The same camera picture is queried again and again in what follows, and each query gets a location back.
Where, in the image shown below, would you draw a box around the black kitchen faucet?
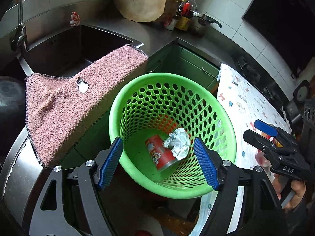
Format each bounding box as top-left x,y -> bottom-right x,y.
11,0 -> 28,52

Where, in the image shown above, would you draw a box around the right human hand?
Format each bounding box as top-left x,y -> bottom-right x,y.
272,174 -> 307,211

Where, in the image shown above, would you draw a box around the crumpled white paper ball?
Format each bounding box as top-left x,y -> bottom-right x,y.
163,128 -> 190,161

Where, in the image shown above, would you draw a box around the red snack can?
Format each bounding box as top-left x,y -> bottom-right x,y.
145,135 -> 177,171

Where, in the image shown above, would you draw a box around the black gas stove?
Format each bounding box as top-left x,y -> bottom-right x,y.
233,55 -> 289,109

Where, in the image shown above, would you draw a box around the open rice cooker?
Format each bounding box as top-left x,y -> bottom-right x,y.
285,79 -> 313,125

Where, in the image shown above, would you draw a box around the green perforated plastic basket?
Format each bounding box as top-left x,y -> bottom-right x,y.
109,73 -> 236,199

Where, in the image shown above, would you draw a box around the pink woven dish cloth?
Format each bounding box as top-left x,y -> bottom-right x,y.
25,45 -> 148,168

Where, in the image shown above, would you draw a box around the green cabinet doors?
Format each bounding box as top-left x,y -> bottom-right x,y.
146,44 -> 219,94

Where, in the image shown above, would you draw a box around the stainless steel sink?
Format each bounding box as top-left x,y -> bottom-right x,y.
18,24 -> 145,78

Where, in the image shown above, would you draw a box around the dark oil bottle yellow label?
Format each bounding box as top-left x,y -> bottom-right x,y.
175,0 -> 193,31

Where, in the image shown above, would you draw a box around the small white jar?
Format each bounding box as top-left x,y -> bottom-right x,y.
164,18 -> 178,31

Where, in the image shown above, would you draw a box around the red sauce bottle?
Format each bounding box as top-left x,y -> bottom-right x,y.
182,2 -> 191,17

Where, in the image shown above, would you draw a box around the red white figurine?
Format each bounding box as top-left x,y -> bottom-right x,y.
69,12 -> 81,27

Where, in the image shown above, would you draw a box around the round wooden chopping block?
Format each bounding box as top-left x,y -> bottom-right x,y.
114,0 -> 178,22

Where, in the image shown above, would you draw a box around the steel pot with handle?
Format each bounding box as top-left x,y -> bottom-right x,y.
190,13 -> 222,36

